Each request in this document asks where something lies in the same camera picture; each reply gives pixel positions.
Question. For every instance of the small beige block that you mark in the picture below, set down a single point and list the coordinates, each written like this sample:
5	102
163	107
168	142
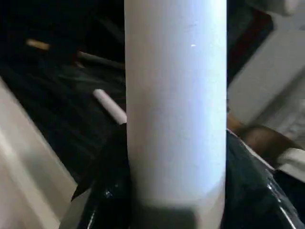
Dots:
38	44

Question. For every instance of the person's bare leg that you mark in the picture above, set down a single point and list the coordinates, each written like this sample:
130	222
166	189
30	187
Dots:
262	140

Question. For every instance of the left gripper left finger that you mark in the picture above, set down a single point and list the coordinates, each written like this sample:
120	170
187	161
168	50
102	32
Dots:
109	190

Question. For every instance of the white plastic table leg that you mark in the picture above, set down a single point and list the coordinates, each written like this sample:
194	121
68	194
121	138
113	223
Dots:
109	105
176	95

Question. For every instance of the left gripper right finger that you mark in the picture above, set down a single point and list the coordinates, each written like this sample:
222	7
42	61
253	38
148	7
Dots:
250	195

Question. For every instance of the black television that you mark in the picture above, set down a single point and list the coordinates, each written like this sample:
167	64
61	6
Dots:
247	47

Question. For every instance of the black plastic mat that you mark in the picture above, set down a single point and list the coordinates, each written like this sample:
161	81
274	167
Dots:
59	107

